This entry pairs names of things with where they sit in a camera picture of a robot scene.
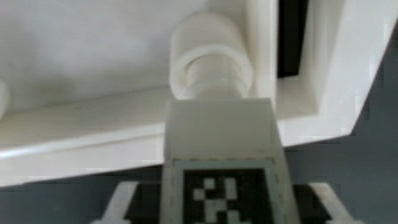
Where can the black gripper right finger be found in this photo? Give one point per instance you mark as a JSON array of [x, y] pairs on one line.
[[320, 207]]

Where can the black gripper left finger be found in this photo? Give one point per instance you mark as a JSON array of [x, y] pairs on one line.
[[133, 204]]

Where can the white square tabletop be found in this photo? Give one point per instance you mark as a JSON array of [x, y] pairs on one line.
[[84, 80]]

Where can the white obstacle right wall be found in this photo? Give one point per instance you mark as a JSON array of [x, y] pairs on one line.
[[322, 95]]

